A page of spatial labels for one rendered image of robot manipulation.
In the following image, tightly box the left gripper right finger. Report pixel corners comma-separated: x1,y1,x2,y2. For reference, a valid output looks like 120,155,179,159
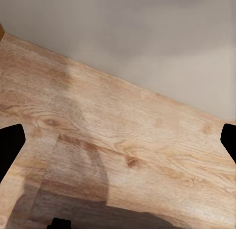
220,123,236,163

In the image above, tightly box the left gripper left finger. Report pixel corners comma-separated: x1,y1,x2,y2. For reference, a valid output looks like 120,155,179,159
0,124,26,183

